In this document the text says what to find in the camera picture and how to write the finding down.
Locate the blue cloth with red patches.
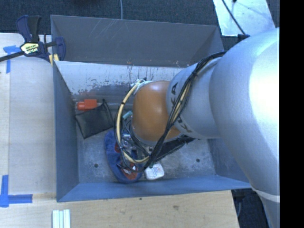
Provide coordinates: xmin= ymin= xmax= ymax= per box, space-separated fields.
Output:
xmin=104 ymin=130 xmax=146 ymax=184

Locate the dark green fabric pouch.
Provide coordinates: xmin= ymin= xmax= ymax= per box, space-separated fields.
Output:
xmin=75 ymin=99 xmax=115 ymax=140

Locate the grey metal bin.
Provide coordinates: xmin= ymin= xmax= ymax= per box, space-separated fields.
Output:
xmin=49 ymin=14 xmax=253 ymax=203

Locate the white printed packet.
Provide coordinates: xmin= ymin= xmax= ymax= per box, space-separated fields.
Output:
xmin=144 ymin=163 xmax=165 ymax=181

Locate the pale wood board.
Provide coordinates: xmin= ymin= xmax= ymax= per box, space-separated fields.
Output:
xmin=8 ymin=55 xmax=57 ymax=196

